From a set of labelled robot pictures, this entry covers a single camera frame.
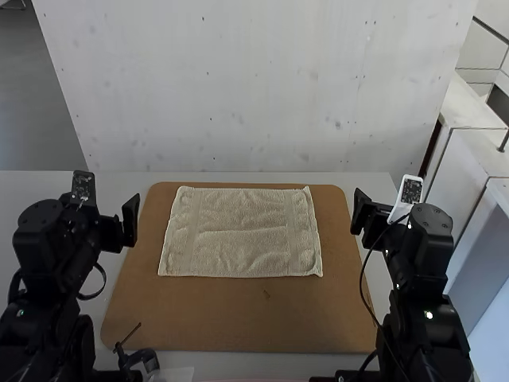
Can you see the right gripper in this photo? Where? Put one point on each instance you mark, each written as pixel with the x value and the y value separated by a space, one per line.
pixel 378 227

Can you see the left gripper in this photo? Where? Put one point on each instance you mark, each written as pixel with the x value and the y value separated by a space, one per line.
pixel 109 235

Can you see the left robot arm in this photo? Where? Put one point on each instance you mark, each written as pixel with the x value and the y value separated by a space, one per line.
pixel 43 246

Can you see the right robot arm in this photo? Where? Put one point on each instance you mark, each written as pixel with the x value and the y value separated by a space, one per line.
pixel 425 278

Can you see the pale towel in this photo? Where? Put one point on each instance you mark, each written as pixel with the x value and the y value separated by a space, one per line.
pixel 242 235

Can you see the black clamp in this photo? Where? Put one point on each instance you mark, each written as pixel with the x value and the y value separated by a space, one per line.
pixel 135 358
pixel 346 376

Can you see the cork mat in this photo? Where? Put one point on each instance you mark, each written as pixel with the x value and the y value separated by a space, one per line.
pixel 238 314

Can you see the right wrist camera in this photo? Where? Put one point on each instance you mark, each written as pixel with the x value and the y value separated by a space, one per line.
pixel 409 195

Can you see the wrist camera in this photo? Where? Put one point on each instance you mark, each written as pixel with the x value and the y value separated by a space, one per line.
pixel 409 195
pixel 82 191

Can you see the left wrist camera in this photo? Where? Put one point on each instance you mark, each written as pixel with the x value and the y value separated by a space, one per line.
pixel 82 191

